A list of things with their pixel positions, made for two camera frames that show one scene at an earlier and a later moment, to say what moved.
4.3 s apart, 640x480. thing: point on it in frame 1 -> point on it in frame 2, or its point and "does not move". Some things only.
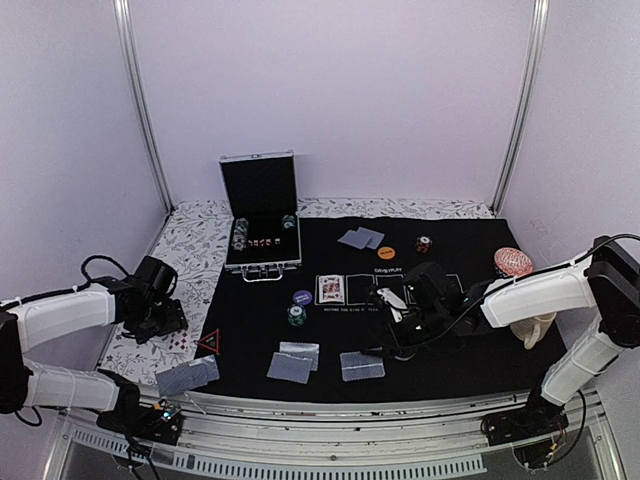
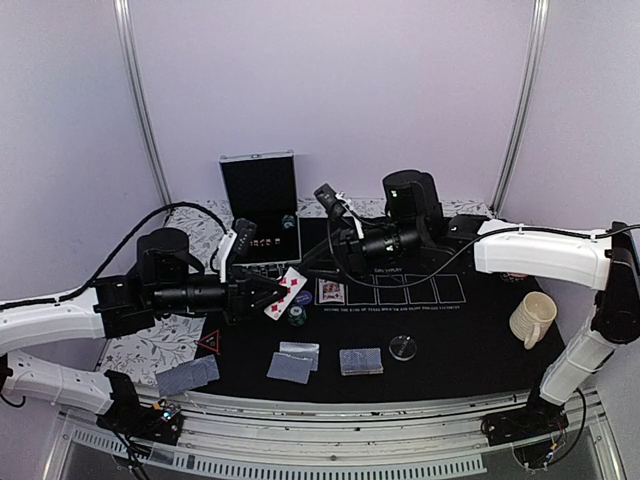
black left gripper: (175, 320) -> (240, 298)
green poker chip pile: (296, 315) does not move
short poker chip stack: (288, 221) does not move
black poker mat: (305, 333) does not move
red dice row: (264, 242) does not move
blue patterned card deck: (187, 375) does not move
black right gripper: (390, 342) -> (350, 251)
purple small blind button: (302, 297) does not move
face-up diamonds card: (178, 342) -> (293, 281)
